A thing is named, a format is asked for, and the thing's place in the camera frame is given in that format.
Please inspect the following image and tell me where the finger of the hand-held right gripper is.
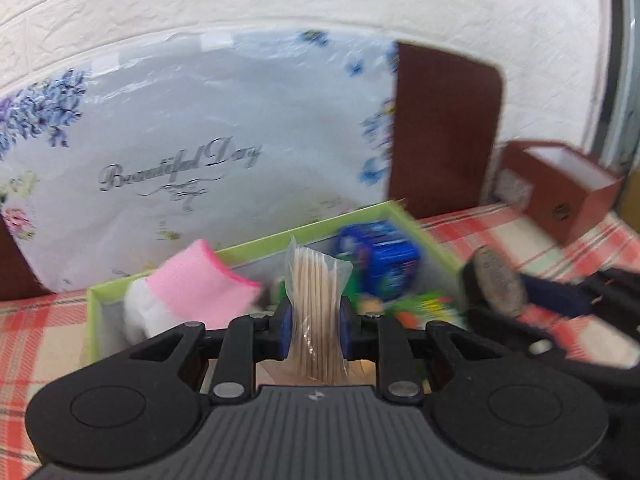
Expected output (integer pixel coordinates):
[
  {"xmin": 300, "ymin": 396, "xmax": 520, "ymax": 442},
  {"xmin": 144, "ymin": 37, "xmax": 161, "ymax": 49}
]
[
  {"xmin": 520, "ymin": 266, "xmax": 640, "ymax": 318},
  {"xmin": 462, "ymin": 305, "xmax": 640, "ymax": 372}
]

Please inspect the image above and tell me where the blue cube box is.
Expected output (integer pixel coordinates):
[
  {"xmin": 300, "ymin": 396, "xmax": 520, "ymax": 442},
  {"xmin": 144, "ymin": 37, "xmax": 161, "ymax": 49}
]
[{"xmin": 334, "ymin": 220, "xmax": 421, "ymax": 306}]

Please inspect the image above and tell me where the shiny green box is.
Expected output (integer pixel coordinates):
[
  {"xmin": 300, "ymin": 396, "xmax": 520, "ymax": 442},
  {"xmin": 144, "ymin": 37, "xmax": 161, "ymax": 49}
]
[{"xmin": 390, "ymin": 292, "xmax": 466, "ymax": 331}]

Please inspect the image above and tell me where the floral plastic package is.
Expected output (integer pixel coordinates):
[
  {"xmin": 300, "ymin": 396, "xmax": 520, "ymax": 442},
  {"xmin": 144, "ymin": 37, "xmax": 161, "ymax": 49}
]
[{"xmin": 0, "ymin": 30, "xmax": 401, "ymax": 293}]

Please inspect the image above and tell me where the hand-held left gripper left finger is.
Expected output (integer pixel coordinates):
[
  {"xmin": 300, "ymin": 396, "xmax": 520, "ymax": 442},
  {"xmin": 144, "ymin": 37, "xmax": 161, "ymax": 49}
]
[{"xmin": 127, "ymin": 300, "xmax": 293, "ymax": 403}]

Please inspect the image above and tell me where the clear toothpick packet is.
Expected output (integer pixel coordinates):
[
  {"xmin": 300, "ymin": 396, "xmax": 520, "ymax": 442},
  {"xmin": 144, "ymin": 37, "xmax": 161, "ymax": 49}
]
[{"xmin": 284, "ymin": 237, "xmax": 353, "ymax": 386}]

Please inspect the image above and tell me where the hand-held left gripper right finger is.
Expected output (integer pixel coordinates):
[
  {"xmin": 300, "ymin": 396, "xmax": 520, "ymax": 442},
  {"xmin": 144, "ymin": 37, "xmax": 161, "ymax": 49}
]
[{"xmin": 340, "ymin": 299, "xmax": 503, "ymax": 403}]

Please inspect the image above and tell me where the large green cardboard box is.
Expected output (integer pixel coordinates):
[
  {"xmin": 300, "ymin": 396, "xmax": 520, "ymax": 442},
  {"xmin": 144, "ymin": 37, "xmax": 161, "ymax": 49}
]
[{"xmin": 86, "ymin": 200, "xmax": 468, "ymax": 366}]

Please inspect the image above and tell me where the pink white glove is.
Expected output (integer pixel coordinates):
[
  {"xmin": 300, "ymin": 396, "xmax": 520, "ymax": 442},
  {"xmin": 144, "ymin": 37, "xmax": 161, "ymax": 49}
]
[{"xmin": 122, "ymin": 239, "xmax": 263, "ymax": 346}]

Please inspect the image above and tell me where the brown cardboard box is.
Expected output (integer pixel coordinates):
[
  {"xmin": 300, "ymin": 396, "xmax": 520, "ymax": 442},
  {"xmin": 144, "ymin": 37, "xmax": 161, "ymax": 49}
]
[{"xmin": 495, "ymin": 140, "xmax": 626, "ymax": 248}]

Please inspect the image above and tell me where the brown wooden headboard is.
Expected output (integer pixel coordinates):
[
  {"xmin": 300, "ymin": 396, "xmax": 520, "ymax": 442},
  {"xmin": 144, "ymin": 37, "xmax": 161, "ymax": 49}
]
[{"xmin": 0, "ymin": 41, "xmax": 505, "ymax": 301}]

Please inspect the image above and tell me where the plaid blanket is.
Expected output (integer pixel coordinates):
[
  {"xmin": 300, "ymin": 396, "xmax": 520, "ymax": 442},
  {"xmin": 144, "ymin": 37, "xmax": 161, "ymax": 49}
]
[{"xmin": 0, "ymin": 205, "xmax": 640, "ymax": 480}]

